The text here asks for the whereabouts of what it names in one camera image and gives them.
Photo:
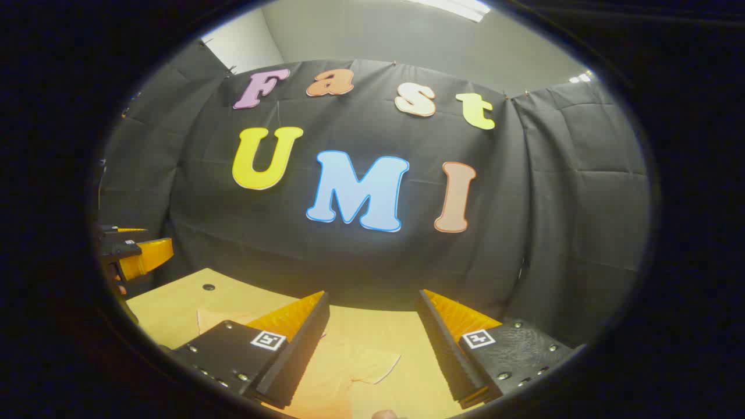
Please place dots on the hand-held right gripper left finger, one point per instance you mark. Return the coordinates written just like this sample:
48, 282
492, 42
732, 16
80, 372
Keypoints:
297, 355

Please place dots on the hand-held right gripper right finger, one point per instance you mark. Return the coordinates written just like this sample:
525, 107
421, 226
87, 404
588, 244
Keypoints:
445, 349

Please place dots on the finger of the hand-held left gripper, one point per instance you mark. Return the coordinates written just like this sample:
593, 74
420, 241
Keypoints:
119, 234
145, 259

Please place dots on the long ceiling light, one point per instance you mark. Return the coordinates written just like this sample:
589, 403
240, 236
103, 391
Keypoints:
457, 7

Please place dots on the black backdrop cloth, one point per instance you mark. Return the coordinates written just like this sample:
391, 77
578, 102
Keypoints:
361, 256

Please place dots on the orange polo T-shirt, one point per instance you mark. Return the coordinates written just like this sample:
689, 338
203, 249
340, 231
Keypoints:
343, 372

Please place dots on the small ceiling light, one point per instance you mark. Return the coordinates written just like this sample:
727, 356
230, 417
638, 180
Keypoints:
582, 77

